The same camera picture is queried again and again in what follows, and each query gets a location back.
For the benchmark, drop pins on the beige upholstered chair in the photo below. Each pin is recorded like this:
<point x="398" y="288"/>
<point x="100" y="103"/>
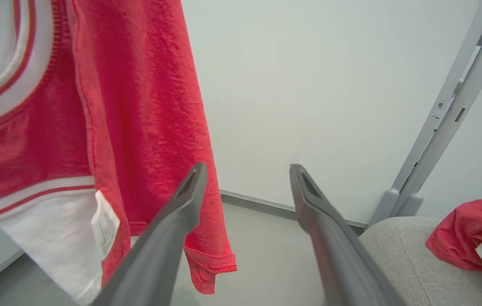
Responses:
<point x="419" y="272"/>

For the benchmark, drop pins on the grey baseboard strip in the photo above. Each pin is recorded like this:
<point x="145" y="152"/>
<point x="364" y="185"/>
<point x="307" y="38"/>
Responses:
<point x="262" y="205"/>

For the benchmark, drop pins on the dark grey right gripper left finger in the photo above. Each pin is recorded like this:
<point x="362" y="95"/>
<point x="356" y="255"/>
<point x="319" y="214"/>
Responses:
<point x="156" y="255"/>

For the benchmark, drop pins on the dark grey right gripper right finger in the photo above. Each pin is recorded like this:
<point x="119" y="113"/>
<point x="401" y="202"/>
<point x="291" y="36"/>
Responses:
<point x="343" y="259"/>

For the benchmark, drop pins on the red and white garment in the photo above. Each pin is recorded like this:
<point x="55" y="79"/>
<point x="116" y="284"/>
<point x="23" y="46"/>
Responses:
<point x="139" y="106"/>
<point x="470" y="238"/>

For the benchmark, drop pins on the grey metal frame post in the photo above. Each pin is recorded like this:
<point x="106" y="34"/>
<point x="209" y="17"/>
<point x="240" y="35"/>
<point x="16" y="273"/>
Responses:
<point x="449" y="110"/>

